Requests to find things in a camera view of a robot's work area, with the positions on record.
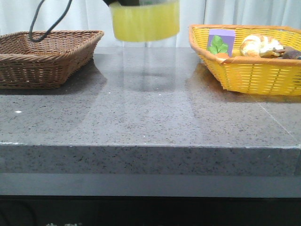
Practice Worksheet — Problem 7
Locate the yellow woven basket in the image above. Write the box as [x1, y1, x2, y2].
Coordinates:
[189, 24, 301, 96]

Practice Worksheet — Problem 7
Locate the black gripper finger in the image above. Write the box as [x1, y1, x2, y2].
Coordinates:
[103, 0, 140, 6]

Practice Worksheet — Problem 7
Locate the purple block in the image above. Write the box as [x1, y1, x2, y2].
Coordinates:
[207, 29, 236, 57]

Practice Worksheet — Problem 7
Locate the toy croissant bread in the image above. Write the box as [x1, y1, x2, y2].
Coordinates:
[240, 33, 284, 57]

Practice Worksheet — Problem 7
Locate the black cable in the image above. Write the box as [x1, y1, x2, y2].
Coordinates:
[29, 0, 73, 43]

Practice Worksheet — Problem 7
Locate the white curtain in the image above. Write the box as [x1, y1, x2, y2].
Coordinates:
[0, 0, 301, 48]

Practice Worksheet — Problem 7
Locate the brown wicker basket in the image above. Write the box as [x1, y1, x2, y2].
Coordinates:
[0, 30, 104, 89]

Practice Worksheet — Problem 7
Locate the toy carrot with green leaves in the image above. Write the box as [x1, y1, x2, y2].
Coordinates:
[207, 35, 229, 57]

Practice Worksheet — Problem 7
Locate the yellow tape roll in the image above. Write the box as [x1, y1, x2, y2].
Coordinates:
[109, 0, 180, 42]

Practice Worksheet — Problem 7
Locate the dark brown toy item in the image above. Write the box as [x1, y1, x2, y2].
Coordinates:
[273, 46, 301, 60]

